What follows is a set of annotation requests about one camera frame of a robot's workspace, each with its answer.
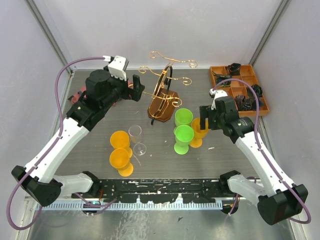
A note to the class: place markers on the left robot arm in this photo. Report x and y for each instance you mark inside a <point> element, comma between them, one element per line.
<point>38,177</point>

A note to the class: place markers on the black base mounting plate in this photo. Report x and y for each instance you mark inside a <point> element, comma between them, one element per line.
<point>160,191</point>

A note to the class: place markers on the green goblet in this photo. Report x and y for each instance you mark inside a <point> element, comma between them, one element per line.
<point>184,135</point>
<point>183,116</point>

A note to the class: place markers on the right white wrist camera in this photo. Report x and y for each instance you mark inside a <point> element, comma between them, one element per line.
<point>215,94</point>

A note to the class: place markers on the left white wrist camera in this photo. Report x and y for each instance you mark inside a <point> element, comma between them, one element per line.
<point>117,66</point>

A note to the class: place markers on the gold wine glass rack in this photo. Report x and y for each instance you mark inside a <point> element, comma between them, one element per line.
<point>163,100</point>

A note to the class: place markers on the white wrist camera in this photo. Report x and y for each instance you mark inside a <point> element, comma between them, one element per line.
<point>215,94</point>
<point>117,66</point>

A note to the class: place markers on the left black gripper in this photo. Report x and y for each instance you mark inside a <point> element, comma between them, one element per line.
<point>135,93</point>

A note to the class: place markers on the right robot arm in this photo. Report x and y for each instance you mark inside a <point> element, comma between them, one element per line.
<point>278,198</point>

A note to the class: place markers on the red cloth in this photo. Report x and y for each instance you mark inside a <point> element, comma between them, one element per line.
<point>75,97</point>

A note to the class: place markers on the green goblet rear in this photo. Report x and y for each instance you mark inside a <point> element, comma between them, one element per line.
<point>183,116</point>

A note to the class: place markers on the orange goblet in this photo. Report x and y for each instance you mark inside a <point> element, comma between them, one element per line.
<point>121,140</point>
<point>199,134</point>
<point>120,160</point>

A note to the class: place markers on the black rolled item in tray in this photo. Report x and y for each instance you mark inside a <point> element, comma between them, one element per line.
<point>257,89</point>

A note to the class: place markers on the green goblet front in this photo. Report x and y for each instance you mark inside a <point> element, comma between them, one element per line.
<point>184,135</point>

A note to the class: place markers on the grey cable duct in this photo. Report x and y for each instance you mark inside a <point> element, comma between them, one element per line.
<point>73,205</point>

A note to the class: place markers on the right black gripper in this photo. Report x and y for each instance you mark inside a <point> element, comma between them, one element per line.
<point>206,112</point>

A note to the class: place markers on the wooden compartment tray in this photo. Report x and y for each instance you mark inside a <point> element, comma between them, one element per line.
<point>246,74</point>

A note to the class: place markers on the clear wine glass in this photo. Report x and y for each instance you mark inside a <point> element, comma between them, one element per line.
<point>135,134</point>

